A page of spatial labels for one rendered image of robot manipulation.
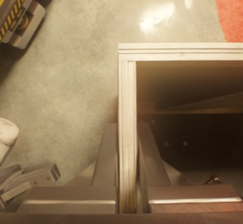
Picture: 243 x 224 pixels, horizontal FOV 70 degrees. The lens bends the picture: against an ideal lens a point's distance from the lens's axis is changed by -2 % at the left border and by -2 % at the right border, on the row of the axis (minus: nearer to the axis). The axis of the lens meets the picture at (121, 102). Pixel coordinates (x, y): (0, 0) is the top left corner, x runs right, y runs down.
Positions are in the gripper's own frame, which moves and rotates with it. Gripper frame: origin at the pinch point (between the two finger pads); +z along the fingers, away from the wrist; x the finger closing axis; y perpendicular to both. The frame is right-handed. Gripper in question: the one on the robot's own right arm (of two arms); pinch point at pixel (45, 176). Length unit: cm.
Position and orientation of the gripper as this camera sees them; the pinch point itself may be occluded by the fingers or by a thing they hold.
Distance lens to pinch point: 36.1
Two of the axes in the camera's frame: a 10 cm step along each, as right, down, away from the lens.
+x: 0.0, -0.9, 10.0
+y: -3.5, -9.3, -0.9
